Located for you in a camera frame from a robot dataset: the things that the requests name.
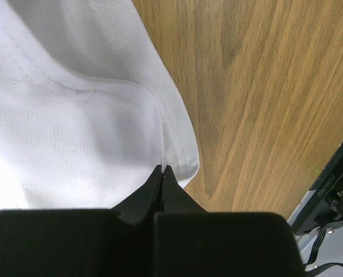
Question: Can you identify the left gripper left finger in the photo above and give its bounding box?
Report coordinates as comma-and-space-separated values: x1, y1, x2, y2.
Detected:
0, 166, 162, 276

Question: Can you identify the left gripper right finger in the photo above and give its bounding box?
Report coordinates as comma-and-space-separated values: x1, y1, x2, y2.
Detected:
153, 166, 305, 276

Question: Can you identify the white t shirt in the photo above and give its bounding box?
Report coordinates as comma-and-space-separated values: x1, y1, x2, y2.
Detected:
0, 1, 199, 209

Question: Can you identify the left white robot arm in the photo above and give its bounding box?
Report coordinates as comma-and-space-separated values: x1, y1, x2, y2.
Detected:
0, 142, 343, 276

